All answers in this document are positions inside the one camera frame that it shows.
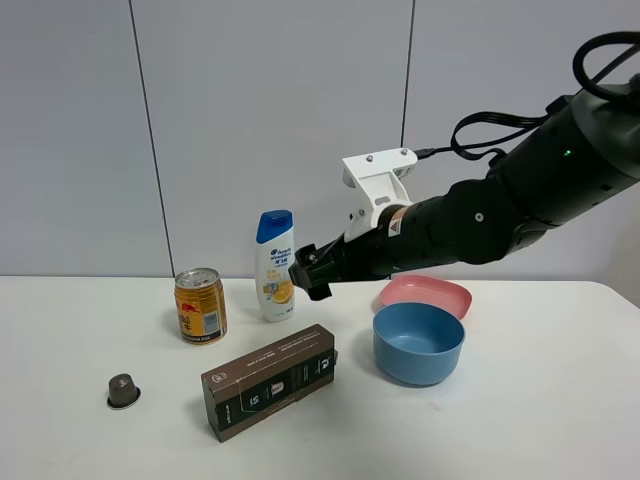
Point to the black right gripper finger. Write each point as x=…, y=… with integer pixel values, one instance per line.
x=309, y=256

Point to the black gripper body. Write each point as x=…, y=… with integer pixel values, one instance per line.
x=368, y=258

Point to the blue plastic bowl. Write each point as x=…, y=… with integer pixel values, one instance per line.
x=417, y=344

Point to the pink plastic dish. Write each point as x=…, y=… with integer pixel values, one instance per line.
x=416, y=288

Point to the brown coffee capsule box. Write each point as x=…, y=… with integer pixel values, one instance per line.
x=255, y=386

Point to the white shampoo bottle blue cap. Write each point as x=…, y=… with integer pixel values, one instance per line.
x=274, y=256

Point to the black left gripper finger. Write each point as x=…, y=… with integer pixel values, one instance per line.
x=316, y=290

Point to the dark coffee capsule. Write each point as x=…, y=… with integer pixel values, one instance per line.
x=122, y=392

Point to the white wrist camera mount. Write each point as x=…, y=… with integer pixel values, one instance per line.
x=376, y=177

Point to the gold energy drink can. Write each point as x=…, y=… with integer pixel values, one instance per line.
x=200, y=306

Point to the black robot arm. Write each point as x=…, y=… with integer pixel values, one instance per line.
x=584, y=154

